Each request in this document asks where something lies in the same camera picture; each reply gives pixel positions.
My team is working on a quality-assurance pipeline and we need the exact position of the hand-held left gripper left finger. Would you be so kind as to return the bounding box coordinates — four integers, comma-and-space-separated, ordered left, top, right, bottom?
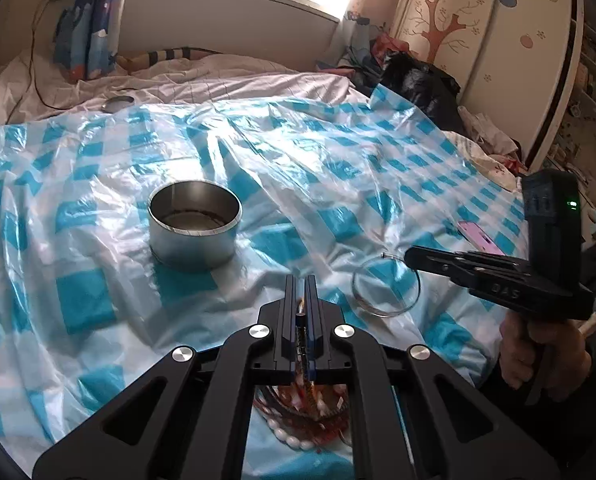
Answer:
32, 275, 299, 480

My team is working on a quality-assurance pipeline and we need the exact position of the black charger cable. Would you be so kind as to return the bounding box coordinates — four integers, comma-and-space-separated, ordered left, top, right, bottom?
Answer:
26, 0, 109, 111

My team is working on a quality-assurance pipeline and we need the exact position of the round metal tin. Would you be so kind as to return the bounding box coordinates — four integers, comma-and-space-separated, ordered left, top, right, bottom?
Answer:
148, 180, 243, 273

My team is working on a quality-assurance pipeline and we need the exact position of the white bead bracelet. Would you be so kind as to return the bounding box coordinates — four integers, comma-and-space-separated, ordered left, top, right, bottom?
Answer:
267, 412, 329, 452

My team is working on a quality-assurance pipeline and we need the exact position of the pale grid bed quilt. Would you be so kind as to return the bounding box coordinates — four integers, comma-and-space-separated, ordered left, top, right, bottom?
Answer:
0, 50, 375, 127

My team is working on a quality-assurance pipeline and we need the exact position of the striped pillow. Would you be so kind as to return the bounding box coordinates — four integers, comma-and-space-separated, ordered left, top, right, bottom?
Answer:
115, 46, 225, 74

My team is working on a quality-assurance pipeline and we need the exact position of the thin silver bangle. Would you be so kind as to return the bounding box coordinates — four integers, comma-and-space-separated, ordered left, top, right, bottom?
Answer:
352, 254, 423, 319

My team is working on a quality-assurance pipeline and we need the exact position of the white headboard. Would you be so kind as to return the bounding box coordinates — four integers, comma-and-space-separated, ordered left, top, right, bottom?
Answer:
120, 0, 341, 69

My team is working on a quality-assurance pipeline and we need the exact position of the person's right hand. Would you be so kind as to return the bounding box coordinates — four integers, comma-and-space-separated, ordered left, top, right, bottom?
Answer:
499, 317, 592, 404

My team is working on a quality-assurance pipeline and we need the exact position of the round metal tin lid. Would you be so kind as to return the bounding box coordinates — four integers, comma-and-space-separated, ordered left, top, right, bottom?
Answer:
102, 96, 135, 114

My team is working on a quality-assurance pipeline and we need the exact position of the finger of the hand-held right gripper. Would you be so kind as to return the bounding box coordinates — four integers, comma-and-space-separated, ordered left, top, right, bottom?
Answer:
404, 245, 533, 289

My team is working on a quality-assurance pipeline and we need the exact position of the pink phone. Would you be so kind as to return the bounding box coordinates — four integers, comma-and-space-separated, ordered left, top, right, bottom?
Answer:
457, 220, 507, 257

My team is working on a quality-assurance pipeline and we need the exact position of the blue checked plastic sheet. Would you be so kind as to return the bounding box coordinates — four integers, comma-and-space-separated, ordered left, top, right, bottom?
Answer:
0, 82, 531, 480

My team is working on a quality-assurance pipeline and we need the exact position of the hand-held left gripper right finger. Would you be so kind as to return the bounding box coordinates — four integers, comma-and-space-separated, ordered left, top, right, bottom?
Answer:
304, 275, 562, 480

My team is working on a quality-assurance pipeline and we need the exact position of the red cord jewelry tangle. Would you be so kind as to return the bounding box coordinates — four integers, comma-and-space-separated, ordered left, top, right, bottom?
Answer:
255, 384, 353, 455

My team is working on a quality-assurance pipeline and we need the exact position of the black plastic bag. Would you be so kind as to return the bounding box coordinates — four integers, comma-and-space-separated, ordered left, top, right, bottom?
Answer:
378, 52, 473, 135

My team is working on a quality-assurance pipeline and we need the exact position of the pile of clothes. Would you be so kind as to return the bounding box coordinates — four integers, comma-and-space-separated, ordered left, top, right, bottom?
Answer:
318, 12, 415, 87

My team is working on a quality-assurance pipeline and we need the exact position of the blue printed curtain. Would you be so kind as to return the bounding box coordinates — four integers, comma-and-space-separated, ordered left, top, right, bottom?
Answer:
52, 0, 124, 82

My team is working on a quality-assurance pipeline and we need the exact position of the white wardrobe with tree print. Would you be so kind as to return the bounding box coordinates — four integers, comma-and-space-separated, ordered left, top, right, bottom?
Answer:
393, 0, 587, 172

